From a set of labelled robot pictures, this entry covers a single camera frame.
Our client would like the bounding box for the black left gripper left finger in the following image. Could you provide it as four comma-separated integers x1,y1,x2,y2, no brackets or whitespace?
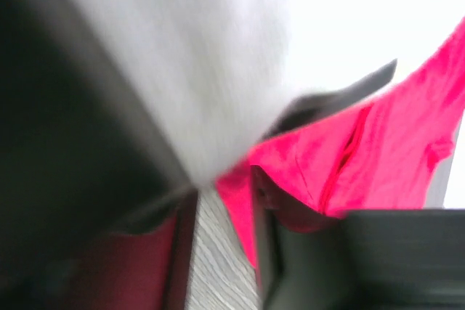
83,194,198,309

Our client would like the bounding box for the magenta pink t shirt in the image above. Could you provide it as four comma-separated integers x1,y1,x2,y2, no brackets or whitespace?
217,25,464,264

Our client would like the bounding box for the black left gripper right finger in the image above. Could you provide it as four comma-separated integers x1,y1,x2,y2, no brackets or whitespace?
251,166,349,309

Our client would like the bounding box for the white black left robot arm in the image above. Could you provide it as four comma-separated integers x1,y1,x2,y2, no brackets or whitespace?
1,0,365,309

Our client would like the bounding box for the white black printed t shirt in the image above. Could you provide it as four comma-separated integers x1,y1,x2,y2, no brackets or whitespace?
72,0,298,185

